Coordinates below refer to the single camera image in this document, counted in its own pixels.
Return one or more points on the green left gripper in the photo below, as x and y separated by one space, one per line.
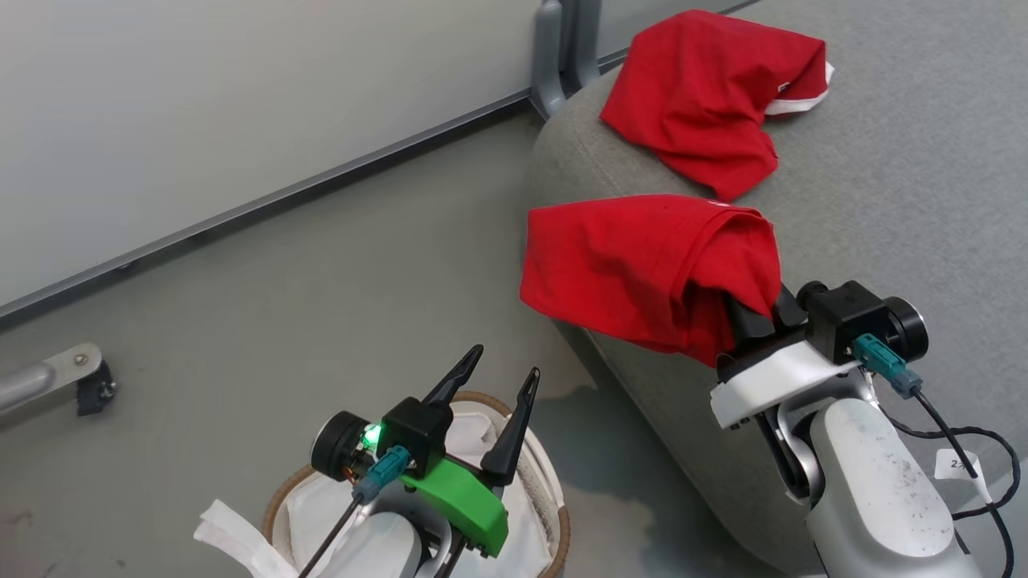
470 506

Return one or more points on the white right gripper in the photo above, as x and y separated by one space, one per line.
771 377

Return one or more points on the plain red garment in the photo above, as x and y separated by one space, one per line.
642 269

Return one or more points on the red garment with white trim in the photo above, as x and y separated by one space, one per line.
707 88

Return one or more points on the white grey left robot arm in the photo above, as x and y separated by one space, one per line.
377 550

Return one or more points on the grey fabric sofa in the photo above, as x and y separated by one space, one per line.
891 177

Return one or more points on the brown woven laundry basket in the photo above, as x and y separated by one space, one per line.
558 530

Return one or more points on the black caster wheel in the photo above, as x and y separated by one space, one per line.
98 392

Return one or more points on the grey metal partition foot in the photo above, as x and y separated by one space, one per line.
40 381

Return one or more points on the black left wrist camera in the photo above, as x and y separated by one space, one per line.
409 433

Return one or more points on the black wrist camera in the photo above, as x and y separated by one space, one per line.
851 317
409 433

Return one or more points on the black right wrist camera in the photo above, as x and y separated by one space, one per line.
851 317

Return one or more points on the grey partition bottom rail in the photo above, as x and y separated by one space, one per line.
265 201

